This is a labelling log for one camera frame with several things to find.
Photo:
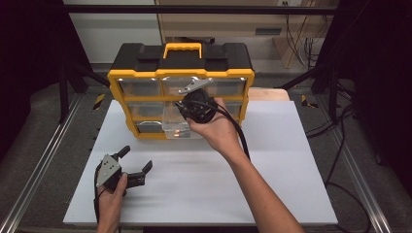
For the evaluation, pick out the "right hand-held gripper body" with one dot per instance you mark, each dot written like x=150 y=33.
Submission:
x=198 y=95

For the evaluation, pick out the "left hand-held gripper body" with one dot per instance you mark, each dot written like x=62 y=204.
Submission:
x=108 y=170

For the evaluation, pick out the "clear plastic drawer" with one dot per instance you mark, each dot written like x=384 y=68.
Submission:
x=171 y=124

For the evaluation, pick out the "yellow black drawer organizer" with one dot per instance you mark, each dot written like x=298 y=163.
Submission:
x=142 y=56

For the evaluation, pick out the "person's left hand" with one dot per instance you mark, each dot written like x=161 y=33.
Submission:
x=110 y=205

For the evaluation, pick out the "person's right hand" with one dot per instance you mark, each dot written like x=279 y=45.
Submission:
x=217 y=132

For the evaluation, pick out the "yellow black tape marker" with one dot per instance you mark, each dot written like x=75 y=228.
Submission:
x=99 y=101
x=307 y=102

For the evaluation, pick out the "closed clear drawers group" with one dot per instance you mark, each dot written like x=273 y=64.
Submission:
x=139 y=87

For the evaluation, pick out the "wooden board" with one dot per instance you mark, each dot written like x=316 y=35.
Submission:
x=268 y=94

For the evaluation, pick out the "black metal stand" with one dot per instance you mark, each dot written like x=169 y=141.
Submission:
x=332 y=87
x=63 y=93

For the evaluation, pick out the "black metal crossbar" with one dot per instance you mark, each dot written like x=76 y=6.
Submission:
x=194 y=9

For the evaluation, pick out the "dark curtain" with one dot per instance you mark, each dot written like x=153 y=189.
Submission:
x=379 y=81
x=29 y=64

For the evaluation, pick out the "aluminium floor rail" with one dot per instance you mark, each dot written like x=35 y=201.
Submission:
x=39 y=165
x=359 y=174

